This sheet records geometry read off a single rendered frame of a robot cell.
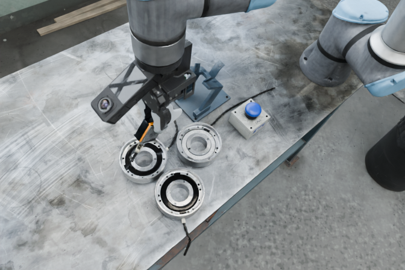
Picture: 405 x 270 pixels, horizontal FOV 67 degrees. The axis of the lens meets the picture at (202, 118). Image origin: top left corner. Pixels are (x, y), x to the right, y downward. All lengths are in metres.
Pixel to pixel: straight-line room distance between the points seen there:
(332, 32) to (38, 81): 0.77
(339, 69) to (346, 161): 1.01
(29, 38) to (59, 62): 1.32
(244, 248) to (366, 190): 0.74
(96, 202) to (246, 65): 0.55
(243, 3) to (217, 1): 0.04
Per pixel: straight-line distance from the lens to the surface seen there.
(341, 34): 0.85
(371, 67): 0.79
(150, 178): 0.67
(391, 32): 0.74
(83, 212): 0.70
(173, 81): 0.50
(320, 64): 0.93
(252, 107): 0.74
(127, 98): 0.47
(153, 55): 0.41
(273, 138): 0.80
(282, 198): 1.64
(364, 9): 0.86
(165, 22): 0.38
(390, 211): 1.90
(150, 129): 0.59
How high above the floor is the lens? 1.46
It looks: 58 degrees down
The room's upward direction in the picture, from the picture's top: 12 degrees clockwise
